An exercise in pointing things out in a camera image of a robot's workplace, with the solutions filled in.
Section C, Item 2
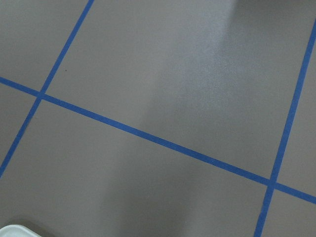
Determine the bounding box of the cream rabbit tray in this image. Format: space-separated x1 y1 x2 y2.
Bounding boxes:
0 225 39 237

